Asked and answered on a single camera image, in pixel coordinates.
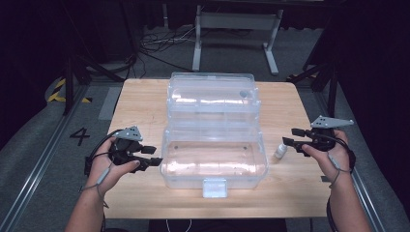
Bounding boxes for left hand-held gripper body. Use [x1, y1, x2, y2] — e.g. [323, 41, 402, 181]
[108, 125, 144, 173]

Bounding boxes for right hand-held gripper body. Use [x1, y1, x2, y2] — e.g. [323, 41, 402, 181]
[304, 115, 355, 153]

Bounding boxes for small white bottle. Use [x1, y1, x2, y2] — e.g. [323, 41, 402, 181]
[274, 143, 289, 160]

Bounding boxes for clear plastic storage box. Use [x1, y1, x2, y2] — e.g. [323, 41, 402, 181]
[160, 72, 270, 199]

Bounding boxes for person's right hand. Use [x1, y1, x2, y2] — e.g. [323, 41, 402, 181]
[301, 130, 353, 191]

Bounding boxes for person's left hand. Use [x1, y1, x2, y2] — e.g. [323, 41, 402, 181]
[86, 137, 142, 196]

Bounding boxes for black tripod stand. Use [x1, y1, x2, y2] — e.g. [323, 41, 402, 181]
[285, 61, 340, 119]
[62, 53, 126, 117]

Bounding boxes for yellow black hazard tape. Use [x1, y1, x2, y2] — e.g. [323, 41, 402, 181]
[46, 77, 93, 104]

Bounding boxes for person's dark clothing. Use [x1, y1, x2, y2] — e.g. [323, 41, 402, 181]
[147, 218, 288, 232]

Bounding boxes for grey wrist strap cord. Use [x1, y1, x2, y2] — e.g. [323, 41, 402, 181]
[78, 161, 114, 209]
[326, 152, 353, 189]

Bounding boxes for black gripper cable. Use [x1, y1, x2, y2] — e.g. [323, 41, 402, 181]
[83, 130, 124, 177]
[332, 136, 358, 172]

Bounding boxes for metal floor rail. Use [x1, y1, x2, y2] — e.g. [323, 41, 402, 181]
[312, 91, 385, 232]
[0, 84, 91, 232]

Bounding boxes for thin white cable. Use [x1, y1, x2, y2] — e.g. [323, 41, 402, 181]
[165, 218, 193, 232]

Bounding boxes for bundle of floor cables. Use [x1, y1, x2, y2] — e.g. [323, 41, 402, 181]
[139, 26, 198, 73]

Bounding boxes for white metal stand frame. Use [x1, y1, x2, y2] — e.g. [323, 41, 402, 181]
[191, 4, 285, 77]

